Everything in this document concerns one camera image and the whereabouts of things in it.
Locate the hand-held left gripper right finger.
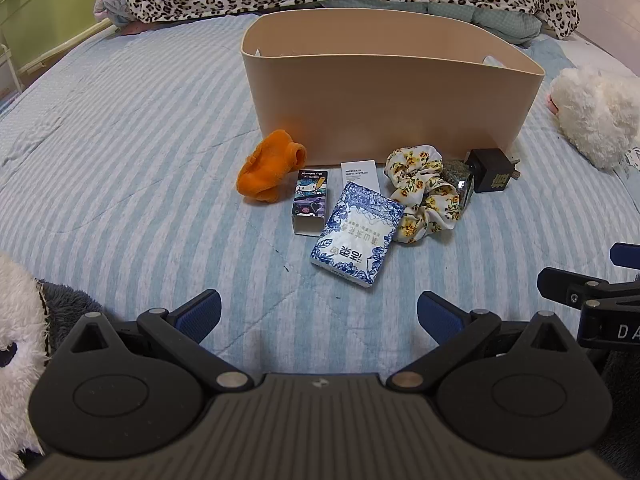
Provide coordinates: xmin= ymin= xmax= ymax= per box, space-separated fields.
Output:
xmin=386 ymin=290 xmax=584 ymax=393

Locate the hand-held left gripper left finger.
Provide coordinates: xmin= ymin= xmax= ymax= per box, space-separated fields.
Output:
xmin=59 ymin=288 xmax=255 ymax=393

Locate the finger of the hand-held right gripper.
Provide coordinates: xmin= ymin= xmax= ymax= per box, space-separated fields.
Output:
xmin=537 ymin=266 xmax=640 ymax=312
xmin=610 ymin=242 xmax=640 ymax=267

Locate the dark grey fleece cloth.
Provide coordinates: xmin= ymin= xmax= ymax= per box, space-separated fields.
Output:
xmin=594 ymin=349 xmax=640 ymax=480

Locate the white printed packet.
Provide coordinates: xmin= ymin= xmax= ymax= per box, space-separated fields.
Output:
xmin=617 ymin=145 xmax=640 ymax=184

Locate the blue white tissue pack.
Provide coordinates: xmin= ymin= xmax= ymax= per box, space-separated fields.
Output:
xmin=309 ymin=181 xmax=406 ymax=291

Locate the black charger plug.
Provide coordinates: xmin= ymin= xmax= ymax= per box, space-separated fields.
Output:
xmin=465 ymin=147 xmax=521 ymax=194

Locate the floral fabric scrunchie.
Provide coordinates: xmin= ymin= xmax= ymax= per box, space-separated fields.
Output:
xmin=384 ymin=143 xmax=462 ymax=244

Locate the white plush toy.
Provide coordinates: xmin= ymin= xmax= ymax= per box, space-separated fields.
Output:
xmin=547 ymin=66 xmax=640 ymax=170

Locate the small cartoon print box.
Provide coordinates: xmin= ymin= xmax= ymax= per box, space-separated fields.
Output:
xmin=291 ymin=169 xmax=332 ymax=237

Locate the blue striped bed sheet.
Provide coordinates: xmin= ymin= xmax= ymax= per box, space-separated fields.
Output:
xmin=0 ymin=7 xmax=640 ymax=361

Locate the orange fuzzy cloth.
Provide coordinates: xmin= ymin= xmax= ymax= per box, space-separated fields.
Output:
xmin=237 ymin=129 xmax=308 ymax=204

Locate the small white box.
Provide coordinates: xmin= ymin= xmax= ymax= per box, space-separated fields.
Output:
xmin=341 ymin=159 xmax=379 ymax=191

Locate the panda plush toy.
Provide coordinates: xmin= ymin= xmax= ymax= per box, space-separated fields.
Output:
xmin=0 ymin=251 xmax=103 ymax=479

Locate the beige plastic storage bin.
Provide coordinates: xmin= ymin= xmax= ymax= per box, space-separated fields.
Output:
xmin=240 ymin=8 xmax=545 ymax=169

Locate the teal checked quilt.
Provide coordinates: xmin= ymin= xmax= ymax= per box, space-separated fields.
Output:
xmin=320 ymin=2 xmax=544 ymax=49

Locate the pink cloth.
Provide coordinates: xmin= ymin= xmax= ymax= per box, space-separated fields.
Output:
xmin=93 ymin=0 xmax=132 ymax=36

